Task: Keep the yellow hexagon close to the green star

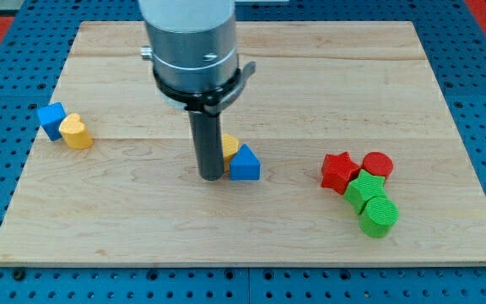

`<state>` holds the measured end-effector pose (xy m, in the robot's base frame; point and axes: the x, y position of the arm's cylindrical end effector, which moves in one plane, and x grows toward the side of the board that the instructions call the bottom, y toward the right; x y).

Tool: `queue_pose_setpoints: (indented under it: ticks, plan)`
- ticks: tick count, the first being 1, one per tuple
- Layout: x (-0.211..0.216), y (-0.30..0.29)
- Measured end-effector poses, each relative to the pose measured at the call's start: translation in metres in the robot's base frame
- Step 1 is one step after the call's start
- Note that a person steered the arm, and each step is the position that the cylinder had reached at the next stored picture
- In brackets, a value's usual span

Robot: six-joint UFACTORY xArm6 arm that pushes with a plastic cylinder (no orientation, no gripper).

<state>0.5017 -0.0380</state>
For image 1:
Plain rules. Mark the green cylinder block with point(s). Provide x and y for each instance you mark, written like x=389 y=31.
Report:
x=378 y=218

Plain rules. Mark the yellow heart block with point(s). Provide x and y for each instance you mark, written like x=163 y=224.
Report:
x=74 y=132

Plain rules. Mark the yellow hexagon block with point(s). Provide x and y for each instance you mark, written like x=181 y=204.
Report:
x=230 y=147

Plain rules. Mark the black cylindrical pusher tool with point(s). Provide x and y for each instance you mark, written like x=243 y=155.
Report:
x=207 y=139

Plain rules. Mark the green star block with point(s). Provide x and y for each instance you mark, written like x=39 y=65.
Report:
x=363 y=188

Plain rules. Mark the blue cube block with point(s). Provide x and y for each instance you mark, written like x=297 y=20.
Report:
x=50 y=118

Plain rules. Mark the blue triangle block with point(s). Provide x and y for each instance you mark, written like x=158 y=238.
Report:
x=245 y=165

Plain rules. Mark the red star block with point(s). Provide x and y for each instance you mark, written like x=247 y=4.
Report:
x=338 y=171

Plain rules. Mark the wooden board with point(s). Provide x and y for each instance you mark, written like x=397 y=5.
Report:
x=135 y=199

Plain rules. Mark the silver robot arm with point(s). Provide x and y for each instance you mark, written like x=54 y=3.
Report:
x=194 y=52

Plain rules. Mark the red cylinder block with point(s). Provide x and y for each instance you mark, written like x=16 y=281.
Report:
x=378 y=164

